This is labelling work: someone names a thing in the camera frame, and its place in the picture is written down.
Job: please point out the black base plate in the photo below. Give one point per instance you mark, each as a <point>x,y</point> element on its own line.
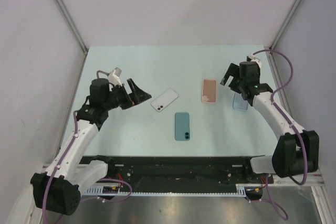
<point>146,172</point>

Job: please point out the aluminium frame post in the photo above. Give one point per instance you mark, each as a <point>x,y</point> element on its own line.
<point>285,24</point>
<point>60,4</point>

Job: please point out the grey slotted cable duct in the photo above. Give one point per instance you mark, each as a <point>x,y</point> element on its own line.
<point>233,190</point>

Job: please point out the light blue phone case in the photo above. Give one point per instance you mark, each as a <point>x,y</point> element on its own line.
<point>239,103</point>

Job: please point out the right aluminium frame post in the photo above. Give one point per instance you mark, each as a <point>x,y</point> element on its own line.
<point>285,24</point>

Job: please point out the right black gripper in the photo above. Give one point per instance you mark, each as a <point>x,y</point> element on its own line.
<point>233,71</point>

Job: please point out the left aluminium frame post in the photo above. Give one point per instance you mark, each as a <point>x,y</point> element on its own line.
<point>60,4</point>

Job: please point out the white phone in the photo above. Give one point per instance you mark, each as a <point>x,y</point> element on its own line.
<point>164,100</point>

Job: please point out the aluminium cross rail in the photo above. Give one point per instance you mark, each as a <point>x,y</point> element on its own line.
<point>313,179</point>

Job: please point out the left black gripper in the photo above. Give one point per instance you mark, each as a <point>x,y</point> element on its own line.
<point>137,95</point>

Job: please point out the green phone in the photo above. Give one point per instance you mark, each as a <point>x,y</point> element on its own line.
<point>182,126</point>

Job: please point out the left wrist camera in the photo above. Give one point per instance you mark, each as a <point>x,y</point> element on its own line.
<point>114,77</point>

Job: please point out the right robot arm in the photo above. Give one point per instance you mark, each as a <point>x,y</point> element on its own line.
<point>297,149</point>

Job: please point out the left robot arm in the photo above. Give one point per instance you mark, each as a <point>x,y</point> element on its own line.
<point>60,187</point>

